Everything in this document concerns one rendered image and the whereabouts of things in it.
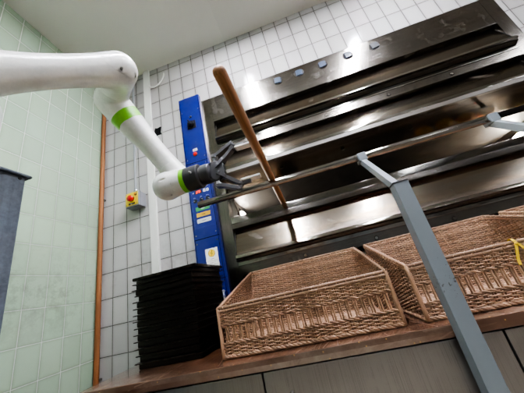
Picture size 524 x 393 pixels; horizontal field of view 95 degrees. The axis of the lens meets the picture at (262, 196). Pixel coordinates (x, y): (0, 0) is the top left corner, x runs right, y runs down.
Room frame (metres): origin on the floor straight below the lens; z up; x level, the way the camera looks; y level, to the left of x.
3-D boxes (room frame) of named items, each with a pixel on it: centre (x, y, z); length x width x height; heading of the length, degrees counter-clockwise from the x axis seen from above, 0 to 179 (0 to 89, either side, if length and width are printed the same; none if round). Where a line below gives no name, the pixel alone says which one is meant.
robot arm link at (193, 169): (0.80, 0.23, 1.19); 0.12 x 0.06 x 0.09; 172
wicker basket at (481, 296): (0.94, -0.66, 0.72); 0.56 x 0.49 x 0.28; 82
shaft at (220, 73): (1.21, -0.10, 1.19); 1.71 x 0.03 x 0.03; 172
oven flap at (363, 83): (1.22, -0.68, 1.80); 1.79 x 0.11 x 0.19; 81
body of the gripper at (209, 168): (0.79, 0.15, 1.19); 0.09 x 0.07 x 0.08; 82
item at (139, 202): (1.40, 0.81, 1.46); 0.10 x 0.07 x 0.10; 81
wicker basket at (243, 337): (1.04, -0.08, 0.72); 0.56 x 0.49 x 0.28; 80
